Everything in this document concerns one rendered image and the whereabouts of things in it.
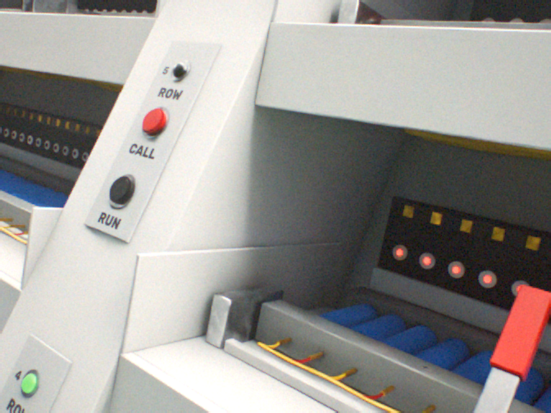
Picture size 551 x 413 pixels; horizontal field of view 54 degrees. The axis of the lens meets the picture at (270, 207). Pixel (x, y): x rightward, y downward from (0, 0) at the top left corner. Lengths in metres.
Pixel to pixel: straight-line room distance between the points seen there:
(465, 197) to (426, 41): 0.20
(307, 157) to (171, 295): 0.13
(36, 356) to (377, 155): 0.28
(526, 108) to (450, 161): 0.22
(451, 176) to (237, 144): 0.20
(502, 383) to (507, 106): 0.11
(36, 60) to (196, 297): 0.26
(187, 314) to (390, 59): 0.17
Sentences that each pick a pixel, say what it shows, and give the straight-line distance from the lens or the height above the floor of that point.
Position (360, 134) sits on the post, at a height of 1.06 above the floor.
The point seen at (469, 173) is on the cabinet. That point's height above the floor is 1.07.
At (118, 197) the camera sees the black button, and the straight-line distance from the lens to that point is 0.31.
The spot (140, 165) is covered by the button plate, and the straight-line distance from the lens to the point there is 0.31.
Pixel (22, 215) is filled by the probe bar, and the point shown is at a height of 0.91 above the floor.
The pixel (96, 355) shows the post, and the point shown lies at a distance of 0.29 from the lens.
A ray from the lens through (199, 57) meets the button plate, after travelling 0.32.
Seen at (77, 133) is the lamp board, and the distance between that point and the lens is 0.67.
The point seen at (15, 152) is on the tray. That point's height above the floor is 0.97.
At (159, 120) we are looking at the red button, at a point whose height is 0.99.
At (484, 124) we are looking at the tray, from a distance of 0.24.
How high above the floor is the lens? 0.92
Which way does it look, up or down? 9 degrees up
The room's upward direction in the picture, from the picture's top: 23 degrees clockwise
